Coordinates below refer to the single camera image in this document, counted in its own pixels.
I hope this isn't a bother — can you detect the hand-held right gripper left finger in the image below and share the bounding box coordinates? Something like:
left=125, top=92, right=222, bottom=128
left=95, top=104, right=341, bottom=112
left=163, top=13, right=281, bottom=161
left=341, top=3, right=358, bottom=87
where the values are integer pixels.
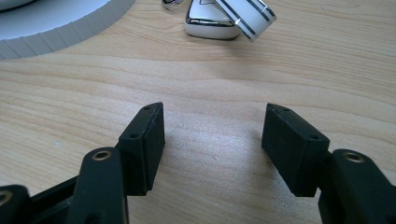
left=117, top=101, right=166, bottom=197

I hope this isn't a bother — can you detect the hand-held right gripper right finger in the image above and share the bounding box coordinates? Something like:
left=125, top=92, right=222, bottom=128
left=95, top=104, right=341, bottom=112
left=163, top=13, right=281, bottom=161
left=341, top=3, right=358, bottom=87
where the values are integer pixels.
left=261, top=103, right=331, bottom=198

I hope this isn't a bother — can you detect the small shiny white object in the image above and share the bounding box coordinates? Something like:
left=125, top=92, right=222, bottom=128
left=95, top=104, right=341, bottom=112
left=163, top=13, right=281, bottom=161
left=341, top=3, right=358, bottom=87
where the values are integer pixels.
left=161, top=0, right=185, bottom=11

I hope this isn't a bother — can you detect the grey ribbed round mat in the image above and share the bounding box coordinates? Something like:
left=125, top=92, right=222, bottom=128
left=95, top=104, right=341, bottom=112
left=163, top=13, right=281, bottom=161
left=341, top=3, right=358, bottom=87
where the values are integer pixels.
left=0, top=0, right=136, bottom=61

